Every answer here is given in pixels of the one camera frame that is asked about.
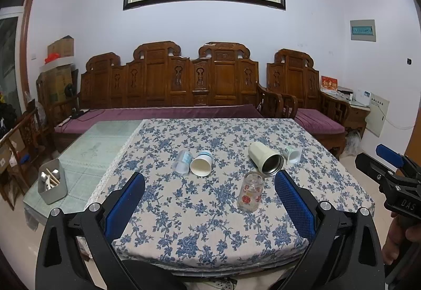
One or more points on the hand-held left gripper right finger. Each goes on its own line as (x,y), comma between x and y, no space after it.
(296,207)

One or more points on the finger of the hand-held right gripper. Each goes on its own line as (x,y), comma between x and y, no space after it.
(371,165)
(389,153)

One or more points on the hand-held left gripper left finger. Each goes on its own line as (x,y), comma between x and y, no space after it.
(126,207)

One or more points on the red flower print glass cup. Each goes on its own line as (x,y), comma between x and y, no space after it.
(250,192)

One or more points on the small white green cup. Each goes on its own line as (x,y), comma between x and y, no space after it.
(291,155)

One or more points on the cream steel-lined cup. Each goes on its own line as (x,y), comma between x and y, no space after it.
(264,158)

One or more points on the clear plastic cup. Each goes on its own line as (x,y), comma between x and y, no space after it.
(182,161)

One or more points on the white blue-striped paper cup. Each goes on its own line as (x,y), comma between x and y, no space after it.
(202,163)

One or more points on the person's right hand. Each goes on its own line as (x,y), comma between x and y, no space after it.
(391,244)

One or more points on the clear plastic bag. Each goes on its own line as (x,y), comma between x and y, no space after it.
(353,142)

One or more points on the wooden side table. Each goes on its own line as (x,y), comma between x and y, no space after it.
(357,115)

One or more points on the white device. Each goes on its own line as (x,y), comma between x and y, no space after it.
(361,97)

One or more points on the short purple seat cushion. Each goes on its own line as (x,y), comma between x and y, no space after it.
(320,120)

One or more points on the blue floral tablecloth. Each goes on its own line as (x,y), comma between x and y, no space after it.
(197,227)

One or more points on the grey cutlery container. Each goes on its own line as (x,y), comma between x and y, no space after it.
(52,193)

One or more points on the metal spoon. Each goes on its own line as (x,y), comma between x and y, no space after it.
(56,175)

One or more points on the wooden chopstick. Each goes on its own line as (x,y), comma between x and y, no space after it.
(52,176)

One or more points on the red gift box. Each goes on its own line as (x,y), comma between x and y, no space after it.
(329,83)

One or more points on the long purple seat cushion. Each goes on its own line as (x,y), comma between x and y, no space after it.
(158,114)

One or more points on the carved wooden armchair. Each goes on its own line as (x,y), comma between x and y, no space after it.
(296,79)

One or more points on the wooden side chair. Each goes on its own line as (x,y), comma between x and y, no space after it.
(23,152)

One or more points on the carved wooden sofa bench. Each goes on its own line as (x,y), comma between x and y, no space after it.
(164,86)

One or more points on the large cardboard box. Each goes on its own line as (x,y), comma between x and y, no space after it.
(56,83)

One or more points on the small cardboard box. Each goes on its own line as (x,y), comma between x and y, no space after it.
(61,46)

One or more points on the wall electrical panel box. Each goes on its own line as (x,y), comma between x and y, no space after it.
(362,30)

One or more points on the wooden door frame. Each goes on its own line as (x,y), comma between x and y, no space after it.
(28,30)

